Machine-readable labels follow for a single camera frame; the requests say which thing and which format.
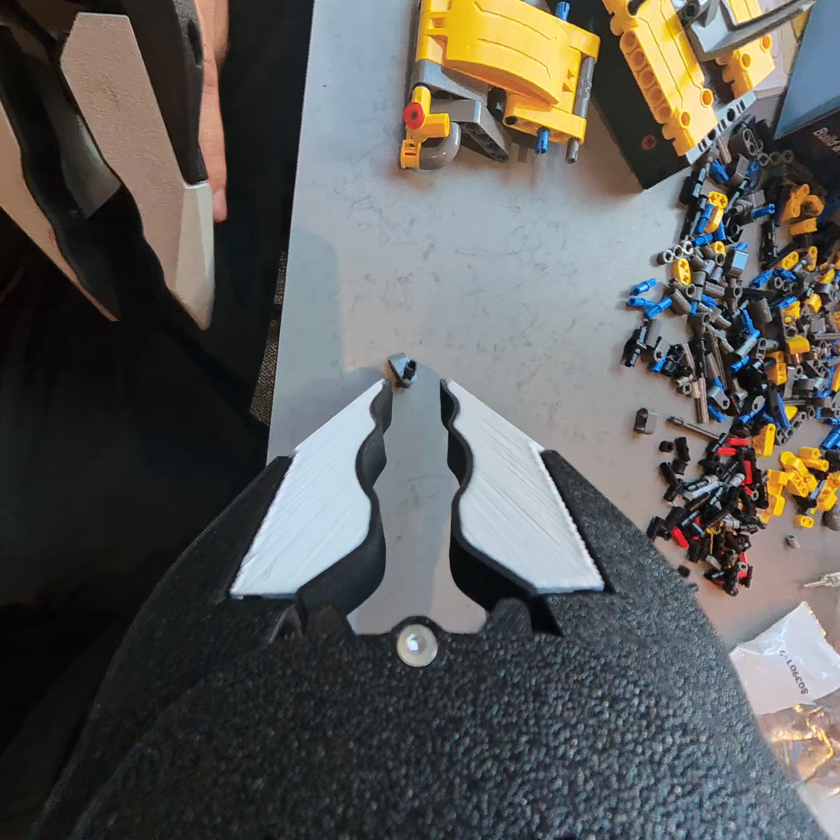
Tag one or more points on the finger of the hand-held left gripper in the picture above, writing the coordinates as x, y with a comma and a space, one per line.
19, 197
124, 118

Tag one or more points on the pile of small building pieces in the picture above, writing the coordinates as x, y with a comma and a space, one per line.
754, 328

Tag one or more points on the person's black trousers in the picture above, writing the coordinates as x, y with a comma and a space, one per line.
131, 459

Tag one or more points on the small silver metal part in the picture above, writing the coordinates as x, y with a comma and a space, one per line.
823, 579

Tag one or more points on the dark grey sleeve piece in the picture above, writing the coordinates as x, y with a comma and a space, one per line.
646, 420

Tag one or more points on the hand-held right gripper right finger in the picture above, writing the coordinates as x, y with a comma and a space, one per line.
525, 518

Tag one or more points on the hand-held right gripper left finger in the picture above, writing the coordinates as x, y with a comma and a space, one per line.
315, 518

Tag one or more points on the dark blue kit box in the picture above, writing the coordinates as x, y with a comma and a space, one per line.
814, 85

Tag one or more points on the person's left hand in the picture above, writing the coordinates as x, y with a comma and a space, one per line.
215, 98

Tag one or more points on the black block with yellow beams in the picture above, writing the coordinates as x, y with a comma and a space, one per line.
689, 65

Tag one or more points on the grey holed connector piece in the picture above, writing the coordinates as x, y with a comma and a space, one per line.
396, 362

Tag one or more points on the grey desk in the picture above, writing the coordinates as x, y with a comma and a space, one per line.
492, 262

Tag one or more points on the yellow curved panel assembly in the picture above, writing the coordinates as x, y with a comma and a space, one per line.
505, 65

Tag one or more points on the small clear parts bag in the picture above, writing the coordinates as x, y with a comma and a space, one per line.
781, 669

